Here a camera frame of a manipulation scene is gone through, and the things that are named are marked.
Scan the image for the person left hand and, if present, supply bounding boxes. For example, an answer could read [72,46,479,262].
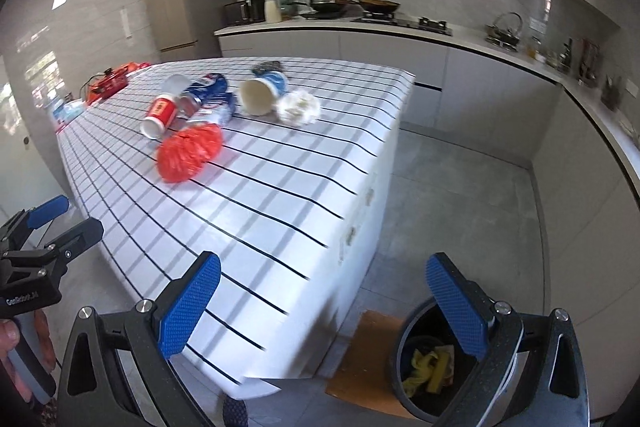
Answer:
[1,309,55,402]

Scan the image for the clear plastic cup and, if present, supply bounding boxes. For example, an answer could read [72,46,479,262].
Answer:
[160,74,193,101]

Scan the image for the white kitchen island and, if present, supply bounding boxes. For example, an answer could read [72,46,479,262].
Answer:
[58,57,413,400]

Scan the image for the black kettle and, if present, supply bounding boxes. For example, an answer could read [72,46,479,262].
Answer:
[485,12,524,51]

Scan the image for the yellow sponge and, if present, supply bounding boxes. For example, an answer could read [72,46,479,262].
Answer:
[426,345,454,395]

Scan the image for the utensil holder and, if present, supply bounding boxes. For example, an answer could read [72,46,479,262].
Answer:
[577,38,600,88]

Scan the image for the lidded cooking pot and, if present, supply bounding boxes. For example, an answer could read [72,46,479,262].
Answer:
[309,0,349,14]

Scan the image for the yellow rubber glove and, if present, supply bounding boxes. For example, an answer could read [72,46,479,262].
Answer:
[402,350,439,398]

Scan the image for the white tissue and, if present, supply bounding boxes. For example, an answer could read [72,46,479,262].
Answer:
[276,90,321,128]

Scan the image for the knife block holder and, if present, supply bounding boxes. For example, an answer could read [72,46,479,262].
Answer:
[601,76,622,112]

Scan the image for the beige refrigerator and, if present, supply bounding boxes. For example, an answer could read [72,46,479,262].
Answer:
[144,0,235,62]

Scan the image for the black wok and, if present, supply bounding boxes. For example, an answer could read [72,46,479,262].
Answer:
[358,0,400,15]

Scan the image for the gas stove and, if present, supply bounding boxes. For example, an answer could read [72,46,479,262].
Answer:
[354,14,452,36]

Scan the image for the cream thermos jug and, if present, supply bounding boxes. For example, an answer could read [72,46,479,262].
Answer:
[264,0,282,24]

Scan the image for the black trash bucket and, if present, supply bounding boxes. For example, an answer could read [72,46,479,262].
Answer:
[389,296,522,425]

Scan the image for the blue white paper cup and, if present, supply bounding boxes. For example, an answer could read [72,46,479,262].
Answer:
[238,72,288,116]

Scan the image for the red plastic bag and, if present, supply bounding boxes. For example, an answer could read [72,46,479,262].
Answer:
[156,124,224,183]

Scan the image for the black microwave oven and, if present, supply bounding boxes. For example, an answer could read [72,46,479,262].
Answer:
[224,0,266,26]

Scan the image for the red paper cup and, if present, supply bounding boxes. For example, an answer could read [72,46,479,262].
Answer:
[140,93,178,140]

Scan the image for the blue pepsi can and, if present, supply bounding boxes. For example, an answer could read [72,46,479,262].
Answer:
[178,72,228,117]

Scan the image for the dark bottle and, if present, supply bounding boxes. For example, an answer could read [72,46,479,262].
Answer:
[558,38,573,74]

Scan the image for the brown wooden board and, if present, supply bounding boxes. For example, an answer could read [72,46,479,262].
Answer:
[326,310,414,419]

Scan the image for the red tool on counter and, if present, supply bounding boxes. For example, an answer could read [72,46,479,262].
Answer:
[79,62,151,106]

